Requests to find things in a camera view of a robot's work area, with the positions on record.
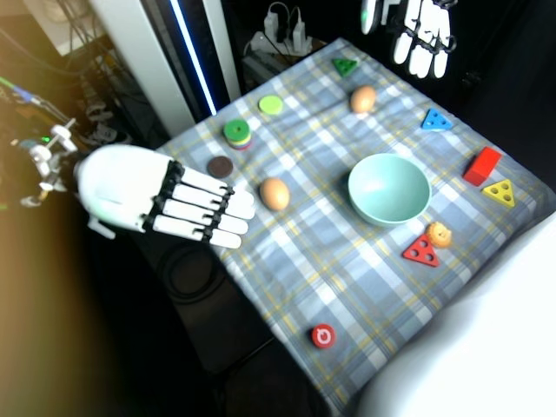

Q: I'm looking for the orange lion biscuit toy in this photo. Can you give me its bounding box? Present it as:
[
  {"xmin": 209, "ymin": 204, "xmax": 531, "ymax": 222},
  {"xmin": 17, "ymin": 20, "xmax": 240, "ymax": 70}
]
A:
[{"xmin": 425, "ymin": 221, "xmax": 453, "ymax": 249}]

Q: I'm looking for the green sandwich cookie toy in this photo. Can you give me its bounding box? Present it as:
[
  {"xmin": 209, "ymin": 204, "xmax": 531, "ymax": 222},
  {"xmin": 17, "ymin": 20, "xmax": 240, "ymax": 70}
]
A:
[{"xmin": 257, "ymin": 94, "xmax": 284, "ymax": 116}]

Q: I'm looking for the black coiled cable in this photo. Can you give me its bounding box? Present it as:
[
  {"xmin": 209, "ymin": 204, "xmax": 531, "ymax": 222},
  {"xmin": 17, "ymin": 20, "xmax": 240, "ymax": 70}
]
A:
[{"xmin": 156, "ymin": 243, "xmax": 229, "ymax": 306}]

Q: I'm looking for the brown egg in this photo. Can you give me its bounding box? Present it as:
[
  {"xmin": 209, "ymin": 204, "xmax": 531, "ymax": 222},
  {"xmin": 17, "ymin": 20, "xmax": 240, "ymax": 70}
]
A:
[
  {"xmin": 349, "ymin": 84, "xmax": 377, "ymax": 115},
  {"xmin": 259, "ymin": 176, "xmax": 291, "ymax": 212}
]

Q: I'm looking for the coloured ring stack toy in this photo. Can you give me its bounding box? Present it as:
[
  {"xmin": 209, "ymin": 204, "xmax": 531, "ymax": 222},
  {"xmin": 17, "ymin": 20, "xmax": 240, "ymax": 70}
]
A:
[{"xmin": 222, "ymin": 118, "xmax": 253, "ymax": 151}]

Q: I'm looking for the teal bowl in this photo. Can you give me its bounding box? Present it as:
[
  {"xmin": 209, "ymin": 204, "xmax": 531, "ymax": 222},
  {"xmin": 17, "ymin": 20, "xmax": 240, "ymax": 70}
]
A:
[{"xmin": 347, "ymin": 152, "xmax": 433, "ymax": 227}]

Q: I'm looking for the white power strip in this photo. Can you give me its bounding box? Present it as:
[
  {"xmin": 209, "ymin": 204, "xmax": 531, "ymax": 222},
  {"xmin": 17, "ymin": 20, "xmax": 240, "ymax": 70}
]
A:
[{"xmin": 243, "ymin": 30, "xmax": 314, "ymax": 57}]

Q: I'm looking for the white plug adapter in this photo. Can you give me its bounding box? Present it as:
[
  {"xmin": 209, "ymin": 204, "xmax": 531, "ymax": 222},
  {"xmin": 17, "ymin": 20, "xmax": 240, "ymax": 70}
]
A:
[
  {"xmin": 288, "ymin": 6, "xmax": 308, "ymax": 50},
  {"xmin": 263, "ymin": 2, "xmax": 284, "ymax": 43}
]

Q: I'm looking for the red disc with white print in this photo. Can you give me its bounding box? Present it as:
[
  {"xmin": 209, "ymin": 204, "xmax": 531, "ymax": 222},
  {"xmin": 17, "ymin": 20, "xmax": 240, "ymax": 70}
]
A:
[{"xmin": 310, "ymin": 323, "xmax": 337, "ymax": 349}]

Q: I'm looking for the white robot body shell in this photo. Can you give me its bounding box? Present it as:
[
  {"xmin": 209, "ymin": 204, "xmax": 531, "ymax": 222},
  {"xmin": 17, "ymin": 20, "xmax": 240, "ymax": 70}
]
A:
[{"xmin": 355, "ymin": 216, "xmax": 556, "ymax": 417}]

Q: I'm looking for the green triangle block with holes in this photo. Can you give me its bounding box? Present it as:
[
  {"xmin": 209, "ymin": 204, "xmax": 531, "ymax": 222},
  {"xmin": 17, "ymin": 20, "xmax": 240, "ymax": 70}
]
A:
[{"xmin": 332, "ymin": 56, "xmax": 359, "ymax": 78}]

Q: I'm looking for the red triangle block with holes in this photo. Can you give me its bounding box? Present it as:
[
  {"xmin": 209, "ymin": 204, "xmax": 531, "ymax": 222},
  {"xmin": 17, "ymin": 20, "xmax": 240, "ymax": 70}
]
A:
[{"xmin": 401, "ymin": 234, "xmax": 441, "ymax": 268}]

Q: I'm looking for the blue triangle block with holes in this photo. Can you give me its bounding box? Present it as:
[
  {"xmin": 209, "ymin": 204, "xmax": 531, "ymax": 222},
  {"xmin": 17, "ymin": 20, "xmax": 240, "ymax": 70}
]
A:
[{"xmin": 420, "ymin": 108, "xmax": 453, "ymax": 133}]

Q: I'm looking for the blue plaid cloth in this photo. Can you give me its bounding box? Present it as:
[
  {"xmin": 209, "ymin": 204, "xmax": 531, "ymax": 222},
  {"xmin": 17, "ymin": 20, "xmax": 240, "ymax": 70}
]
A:
[{"xmin": 155, "ymin": 37, "xmax": 555, "ymax": 417}]

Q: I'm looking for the white column with blue light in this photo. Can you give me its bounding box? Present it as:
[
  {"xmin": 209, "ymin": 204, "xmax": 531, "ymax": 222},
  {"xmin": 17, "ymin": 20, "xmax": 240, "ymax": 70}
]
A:
[{"xmin": 89, "ymin": 0, "xmax": 242, "ymax": 138}]

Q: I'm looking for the yellow triangle block with holes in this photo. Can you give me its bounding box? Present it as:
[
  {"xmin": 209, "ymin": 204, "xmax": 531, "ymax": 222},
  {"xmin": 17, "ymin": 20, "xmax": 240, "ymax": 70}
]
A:
[{"xmin": 481, "ymin": 178, "xmax": 517, "ymax": 209}]

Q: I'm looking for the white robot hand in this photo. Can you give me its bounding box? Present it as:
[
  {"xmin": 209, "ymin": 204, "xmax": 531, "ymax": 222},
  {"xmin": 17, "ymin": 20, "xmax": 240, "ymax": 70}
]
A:
[
  {"xmin": 72, "ymin": 144, "xmax": 257, "ymax": 250},
  {"xmin": 361, "ymin": 0, "xmax": 458, "ymax": 80}
]

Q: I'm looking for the red rectangular block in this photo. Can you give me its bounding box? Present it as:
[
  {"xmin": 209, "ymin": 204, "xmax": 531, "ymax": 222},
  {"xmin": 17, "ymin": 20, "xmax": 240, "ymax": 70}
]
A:
[{"xmin": 462, "ymin": 146, "xmax": 503, "ymax": 187}]

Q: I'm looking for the brown sandwich cookie toy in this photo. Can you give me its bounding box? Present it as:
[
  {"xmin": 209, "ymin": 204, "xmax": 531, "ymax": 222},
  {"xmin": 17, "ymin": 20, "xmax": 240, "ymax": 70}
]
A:
[{"xmin": 206, "ymin": 156, "xmax": 235, "ymax": 179}]

